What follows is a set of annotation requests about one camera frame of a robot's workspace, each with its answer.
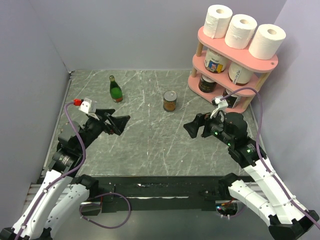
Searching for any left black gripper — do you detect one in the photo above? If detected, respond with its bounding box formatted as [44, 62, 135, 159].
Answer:
[77, 108, 130, 152]

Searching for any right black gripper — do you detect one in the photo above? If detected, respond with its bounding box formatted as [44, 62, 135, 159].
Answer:
[183, 107, 234, 146]

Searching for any black paper roll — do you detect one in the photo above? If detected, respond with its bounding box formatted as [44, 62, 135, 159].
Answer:
[198, 74, 217, 94]
[222, 88, 242, 109]

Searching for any printed paper roll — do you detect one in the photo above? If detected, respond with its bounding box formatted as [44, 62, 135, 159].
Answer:
[204, 48, 229, 73]

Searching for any cream paper roll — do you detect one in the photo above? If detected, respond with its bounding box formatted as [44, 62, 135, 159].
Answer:
[228, 62, 254, 86]

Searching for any white paper towel roll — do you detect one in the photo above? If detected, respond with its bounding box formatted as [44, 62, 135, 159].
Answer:
[224, 14, 258, 50]
[248, 24, 286, 60]
[203, 4, 233, 39]

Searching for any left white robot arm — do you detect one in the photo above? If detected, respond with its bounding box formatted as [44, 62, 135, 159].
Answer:
[0, 109, 130, 240]

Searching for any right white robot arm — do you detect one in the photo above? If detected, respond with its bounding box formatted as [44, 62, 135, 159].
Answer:
[183, 112, 320, 240]

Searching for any pink three-tier shelf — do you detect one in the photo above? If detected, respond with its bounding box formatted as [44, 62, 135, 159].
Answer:
[188, 27, 278, 113]

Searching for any green glass bottle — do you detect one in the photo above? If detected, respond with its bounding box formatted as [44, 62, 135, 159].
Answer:
[109, 75, 123, 103]

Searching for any brown glass jar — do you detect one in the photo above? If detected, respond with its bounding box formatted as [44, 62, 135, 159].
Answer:
[163, 90, 178, 112]

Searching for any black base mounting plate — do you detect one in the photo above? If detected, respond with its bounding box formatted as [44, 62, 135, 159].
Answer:
[89, 176, 235, 213]

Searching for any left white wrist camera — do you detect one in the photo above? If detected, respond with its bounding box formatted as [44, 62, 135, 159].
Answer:
[73, 97, 99, 120]

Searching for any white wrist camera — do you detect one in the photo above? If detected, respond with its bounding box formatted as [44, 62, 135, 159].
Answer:
[210, 95, 228, 119]
[73, 97, 99, 120]

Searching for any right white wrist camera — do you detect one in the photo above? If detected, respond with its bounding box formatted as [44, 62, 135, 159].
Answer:
[210, 95, 228, 119]

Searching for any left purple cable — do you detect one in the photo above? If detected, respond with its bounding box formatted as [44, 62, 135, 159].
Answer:
[14, 102, 131, 240]

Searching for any purple cable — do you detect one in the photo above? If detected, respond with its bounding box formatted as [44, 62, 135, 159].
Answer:
[219, 87, 320, 231]
[14, 102, 131, 240]

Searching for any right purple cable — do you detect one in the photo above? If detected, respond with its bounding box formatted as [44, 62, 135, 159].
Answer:
[219, 87, 320, 231]

